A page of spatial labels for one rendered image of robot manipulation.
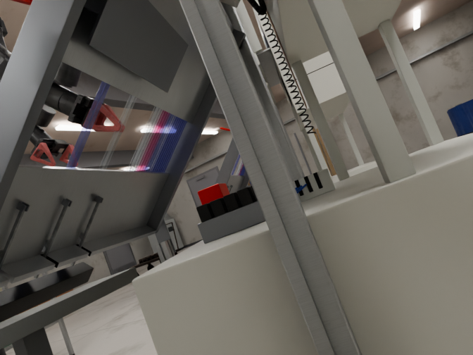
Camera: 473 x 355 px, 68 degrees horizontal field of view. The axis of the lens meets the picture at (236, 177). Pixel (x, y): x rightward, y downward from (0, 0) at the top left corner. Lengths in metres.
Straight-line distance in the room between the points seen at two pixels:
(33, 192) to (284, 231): 0.47
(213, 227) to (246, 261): 0.17
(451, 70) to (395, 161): 9.82
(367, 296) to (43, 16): 0.54
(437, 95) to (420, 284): 9.76
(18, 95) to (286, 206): 0.40
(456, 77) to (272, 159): 9.89
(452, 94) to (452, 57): 0.86
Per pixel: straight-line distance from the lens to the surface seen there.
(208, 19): 0.44
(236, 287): 0.44
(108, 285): 1.12
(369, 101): 0.44
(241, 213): 0.57
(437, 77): 10.20
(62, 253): 0.86
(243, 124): 0.39
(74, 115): 0.86
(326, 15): 0.46
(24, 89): 0.57
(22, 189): 0.69
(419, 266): 0.44
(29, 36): 0.59
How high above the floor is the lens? 0.66
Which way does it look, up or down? 5 degrees up
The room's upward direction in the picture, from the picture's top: 21 degrees counter-clockwise
